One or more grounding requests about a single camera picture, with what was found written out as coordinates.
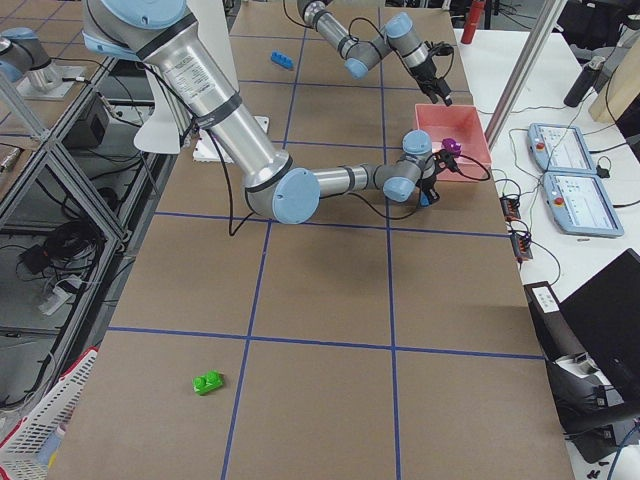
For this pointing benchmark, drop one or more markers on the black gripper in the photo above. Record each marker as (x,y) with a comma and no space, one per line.
(429,80)
(428,184)

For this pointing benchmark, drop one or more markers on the small blue block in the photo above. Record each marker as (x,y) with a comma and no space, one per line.
(424,200)

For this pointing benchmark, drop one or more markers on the purple long block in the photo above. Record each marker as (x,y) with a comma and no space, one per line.
(452,146)

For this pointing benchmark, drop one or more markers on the long blue studded block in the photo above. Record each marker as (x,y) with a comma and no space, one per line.
(282,60)

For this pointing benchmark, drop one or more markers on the green block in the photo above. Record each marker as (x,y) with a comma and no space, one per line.
(209,382)

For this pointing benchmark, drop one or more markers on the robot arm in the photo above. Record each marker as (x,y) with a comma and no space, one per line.
(398,36)
(287,194)

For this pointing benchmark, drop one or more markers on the pink plastic box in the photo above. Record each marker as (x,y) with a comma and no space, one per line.
(462,123)

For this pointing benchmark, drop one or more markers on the red bottle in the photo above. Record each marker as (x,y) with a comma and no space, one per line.
(476,10)

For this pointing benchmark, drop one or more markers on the upper teach pendant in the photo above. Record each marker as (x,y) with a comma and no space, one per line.
(559,148)

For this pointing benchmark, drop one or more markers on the teach pendant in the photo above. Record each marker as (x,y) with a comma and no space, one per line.
(579,205)
(559,148)

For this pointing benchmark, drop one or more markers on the lower teach pendant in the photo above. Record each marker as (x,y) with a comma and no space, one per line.
(579,205)

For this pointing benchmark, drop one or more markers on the black water bottle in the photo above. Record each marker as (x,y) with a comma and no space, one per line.
(585,80)

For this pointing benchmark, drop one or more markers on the black laptop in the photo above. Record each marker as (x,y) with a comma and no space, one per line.
(604,316)

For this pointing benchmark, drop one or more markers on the white plastic basket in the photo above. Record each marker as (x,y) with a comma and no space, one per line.
(30,448)

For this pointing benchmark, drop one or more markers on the aluminium frame post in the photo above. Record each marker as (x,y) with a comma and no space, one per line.
(533,46)

